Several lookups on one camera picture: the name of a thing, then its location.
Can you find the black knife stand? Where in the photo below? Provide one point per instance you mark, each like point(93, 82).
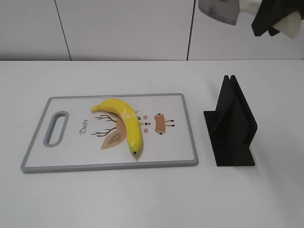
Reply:
point(231, 126)

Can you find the black gloved hand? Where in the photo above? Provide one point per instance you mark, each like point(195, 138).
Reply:
point(279, 16)

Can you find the white grey-rimmed cutting board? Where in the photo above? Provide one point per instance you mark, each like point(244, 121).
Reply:
point(69, 137)

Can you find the white-handled kitchen knife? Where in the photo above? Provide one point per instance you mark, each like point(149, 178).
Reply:
point(227, 11)

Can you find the yellow plastic banana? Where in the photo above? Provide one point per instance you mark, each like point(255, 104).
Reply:
point(129, 118)

